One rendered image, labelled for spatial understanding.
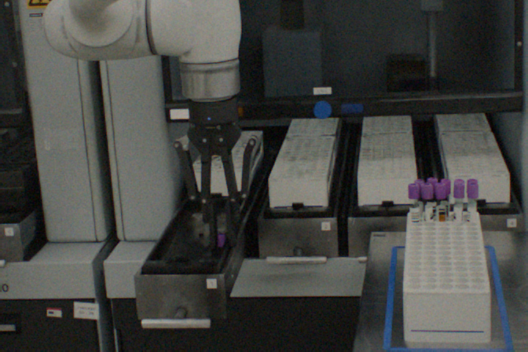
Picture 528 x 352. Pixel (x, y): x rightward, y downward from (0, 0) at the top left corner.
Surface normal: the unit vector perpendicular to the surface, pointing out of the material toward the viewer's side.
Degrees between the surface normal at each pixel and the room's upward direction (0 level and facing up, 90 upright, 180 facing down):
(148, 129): 90
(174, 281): 90
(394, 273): 0
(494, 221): 90
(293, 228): 90
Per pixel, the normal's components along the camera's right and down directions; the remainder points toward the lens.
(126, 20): 0.49, 0.12
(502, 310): -0.06, -0.97
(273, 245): -0.12, 0.26
